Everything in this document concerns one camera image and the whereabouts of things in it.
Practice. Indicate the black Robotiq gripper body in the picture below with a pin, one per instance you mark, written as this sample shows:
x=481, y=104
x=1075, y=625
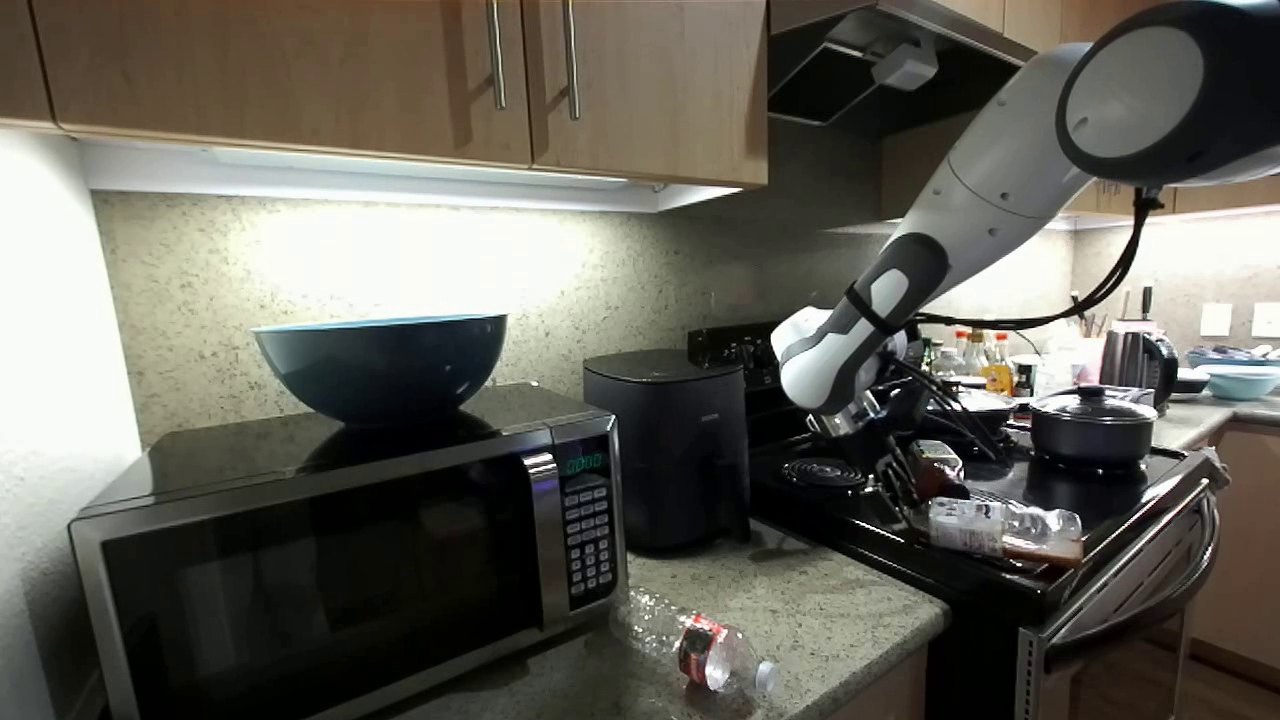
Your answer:
x=897, y=432

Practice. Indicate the clear bag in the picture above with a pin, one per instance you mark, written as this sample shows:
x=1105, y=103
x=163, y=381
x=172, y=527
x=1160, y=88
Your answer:
x=1000, y=530

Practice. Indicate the white grey Franka robot arm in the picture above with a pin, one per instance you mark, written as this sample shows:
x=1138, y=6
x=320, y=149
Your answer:
x=984, y=174

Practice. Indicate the small dark sauce bottle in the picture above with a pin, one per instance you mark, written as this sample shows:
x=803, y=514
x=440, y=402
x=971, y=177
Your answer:
x=940, y=465

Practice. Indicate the yellow oil bottle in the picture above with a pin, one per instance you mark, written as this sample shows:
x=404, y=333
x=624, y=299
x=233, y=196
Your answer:
x=1000, y=366

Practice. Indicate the black electric stove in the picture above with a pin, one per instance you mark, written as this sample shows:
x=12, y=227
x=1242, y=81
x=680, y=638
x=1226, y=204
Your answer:
x=1067, y=603

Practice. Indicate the clear water bottle red label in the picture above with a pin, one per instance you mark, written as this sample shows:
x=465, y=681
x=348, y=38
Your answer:
x=700, y=655

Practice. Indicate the small coil burner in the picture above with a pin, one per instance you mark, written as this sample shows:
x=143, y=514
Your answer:
x=823, y=474

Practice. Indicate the black frying pan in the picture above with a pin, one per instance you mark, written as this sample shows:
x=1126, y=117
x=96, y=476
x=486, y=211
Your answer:
x=984, y=422

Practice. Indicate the black pot with lid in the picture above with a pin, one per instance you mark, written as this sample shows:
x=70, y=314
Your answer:
x=1089, y=430

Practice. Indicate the black air fryer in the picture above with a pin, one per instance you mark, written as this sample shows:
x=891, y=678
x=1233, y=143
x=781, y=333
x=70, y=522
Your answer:
x=675, y=454

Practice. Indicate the steel electric kettle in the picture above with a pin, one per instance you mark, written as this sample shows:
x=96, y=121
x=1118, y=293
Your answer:
x=1138, y=363

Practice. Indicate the wooden lower cabinet door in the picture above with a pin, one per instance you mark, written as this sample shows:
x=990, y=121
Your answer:
x=886, y=688

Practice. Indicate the light blue dish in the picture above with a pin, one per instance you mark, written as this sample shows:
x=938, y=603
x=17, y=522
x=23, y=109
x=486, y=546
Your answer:
x=1242, y=381

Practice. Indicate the range hood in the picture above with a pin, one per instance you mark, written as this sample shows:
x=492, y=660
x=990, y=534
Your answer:
x=855, y=72

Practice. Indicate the narrow wooden upper cabinet door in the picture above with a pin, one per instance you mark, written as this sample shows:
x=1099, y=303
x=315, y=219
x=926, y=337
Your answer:
x=665, y=81

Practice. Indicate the dark blue bowl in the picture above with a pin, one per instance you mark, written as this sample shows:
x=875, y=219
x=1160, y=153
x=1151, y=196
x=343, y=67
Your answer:
x=382, y=366

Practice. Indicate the under-cabinet light strip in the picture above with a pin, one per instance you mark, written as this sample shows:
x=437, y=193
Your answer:
x=403, y=182

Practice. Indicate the black steel microwave oven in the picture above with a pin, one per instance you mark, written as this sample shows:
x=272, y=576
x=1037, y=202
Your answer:
x=332, y=575

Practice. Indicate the wide wooden upper cabinet door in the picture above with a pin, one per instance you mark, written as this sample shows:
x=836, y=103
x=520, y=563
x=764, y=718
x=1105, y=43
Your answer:
x=265, y=67

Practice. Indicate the white wall outlet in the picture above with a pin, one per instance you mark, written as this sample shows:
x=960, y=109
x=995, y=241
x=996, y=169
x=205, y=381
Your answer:
x=1266, y=321
x=1216, y=321

